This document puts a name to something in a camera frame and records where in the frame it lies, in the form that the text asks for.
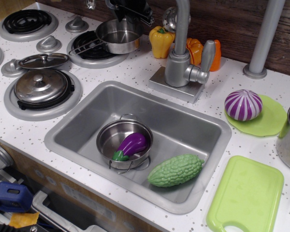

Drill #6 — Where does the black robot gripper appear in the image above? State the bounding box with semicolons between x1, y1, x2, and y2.
105;0;154;30

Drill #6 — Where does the silver toy faucet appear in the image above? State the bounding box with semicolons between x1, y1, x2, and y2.
148;0;216;103

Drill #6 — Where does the yellow toy bell pepper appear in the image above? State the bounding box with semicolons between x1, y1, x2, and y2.
149;26;175;58

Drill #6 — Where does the silver stove knob rear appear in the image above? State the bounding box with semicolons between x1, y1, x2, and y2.
65;16;89;33

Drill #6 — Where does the silver stove knob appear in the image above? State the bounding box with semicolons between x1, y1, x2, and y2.
36;35;62;53
1;59;27;78
65;16;89;33

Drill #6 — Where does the back right stove burner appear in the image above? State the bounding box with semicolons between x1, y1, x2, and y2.
67;30;129;69

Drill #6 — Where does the stove burner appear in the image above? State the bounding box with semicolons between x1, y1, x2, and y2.
67;30;129;69
0;9;58;42

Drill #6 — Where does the orange toy bell pepper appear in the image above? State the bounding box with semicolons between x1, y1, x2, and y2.
186;38;221;72

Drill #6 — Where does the silver stove knob middle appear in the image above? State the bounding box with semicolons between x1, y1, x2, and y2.
36;35;62;53

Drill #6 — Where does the steel lid on counter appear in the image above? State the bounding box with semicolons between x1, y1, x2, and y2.
18;53;70;69

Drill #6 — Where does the grey metal sink basin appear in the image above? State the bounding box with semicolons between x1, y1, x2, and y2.
44;81;232;214

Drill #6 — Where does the back left stove burner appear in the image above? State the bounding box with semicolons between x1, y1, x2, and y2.
0;9;58;42

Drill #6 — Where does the steel pot lid on burner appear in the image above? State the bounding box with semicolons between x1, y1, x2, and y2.
14;69;71;104

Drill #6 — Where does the purple toy eggplant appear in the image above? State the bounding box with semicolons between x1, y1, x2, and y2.
112;132;147;161

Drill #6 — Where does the silver stove knob front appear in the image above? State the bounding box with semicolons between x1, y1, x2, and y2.
1;59;27;78

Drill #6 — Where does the grey vertical pole with base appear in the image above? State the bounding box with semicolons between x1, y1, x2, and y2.
243;0;285;79

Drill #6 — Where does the purple striped toy onion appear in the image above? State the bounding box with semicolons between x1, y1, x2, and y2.
224;89;263;121

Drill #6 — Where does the green toy bitter melon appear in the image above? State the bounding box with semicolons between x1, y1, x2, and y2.
147;154;204;188

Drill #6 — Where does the light green round plate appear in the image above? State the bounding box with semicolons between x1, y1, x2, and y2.
225;95;287;137

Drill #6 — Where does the light green cutting board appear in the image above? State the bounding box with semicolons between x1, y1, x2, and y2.
206;156;284;232

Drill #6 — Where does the blue clamp tool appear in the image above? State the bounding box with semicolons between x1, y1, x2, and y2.
0;182;33;213

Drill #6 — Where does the yellow tape piece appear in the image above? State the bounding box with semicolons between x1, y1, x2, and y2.
9;212;40;229

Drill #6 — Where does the steel saucepan with wire handle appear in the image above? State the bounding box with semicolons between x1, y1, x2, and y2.
68;19;144;56

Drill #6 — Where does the small steel pot with handles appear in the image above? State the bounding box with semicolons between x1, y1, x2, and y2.
96;114;153;174

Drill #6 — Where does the front stove burner ring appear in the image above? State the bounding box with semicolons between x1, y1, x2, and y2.
3;68;83;121

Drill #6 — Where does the silver oven door handle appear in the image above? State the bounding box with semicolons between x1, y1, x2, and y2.
31;191;106;232

